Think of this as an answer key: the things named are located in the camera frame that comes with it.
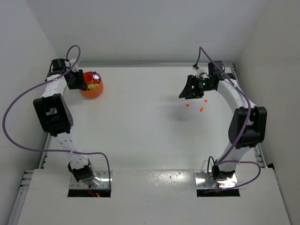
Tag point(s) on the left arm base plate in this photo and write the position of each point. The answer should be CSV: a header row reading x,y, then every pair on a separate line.
x,y
100,181

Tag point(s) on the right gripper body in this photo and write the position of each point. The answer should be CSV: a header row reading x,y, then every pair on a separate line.
x,y
195,86

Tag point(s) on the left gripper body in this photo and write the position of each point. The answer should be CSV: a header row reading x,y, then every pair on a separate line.
x,y
76,80

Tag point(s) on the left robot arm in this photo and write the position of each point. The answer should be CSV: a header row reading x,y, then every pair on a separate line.
x,y
56,119

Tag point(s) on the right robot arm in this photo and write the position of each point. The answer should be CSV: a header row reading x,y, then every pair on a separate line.
x,y
248,124

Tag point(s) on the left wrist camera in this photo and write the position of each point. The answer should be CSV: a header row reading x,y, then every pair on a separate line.
x,y
73,65

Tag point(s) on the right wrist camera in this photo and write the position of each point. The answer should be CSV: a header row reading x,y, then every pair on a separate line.
x,y
200,72

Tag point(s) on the orange divided bowl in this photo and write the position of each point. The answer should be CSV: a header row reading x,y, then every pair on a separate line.
x,y
91,94

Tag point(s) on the yellow-green lego brick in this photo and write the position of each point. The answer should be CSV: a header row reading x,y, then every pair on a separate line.
x,y
93,86

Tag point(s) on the purple lego brick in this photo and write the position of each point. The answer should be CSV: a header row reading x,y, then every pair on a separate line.
x,y
96,76

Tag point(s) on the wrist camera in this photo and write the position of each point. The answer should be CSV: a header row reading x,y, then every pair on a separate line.
x,y
73,65
200,72

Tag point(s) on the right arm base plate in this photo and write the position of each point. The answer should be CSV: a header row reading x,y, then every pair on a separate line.
x,y
205,182

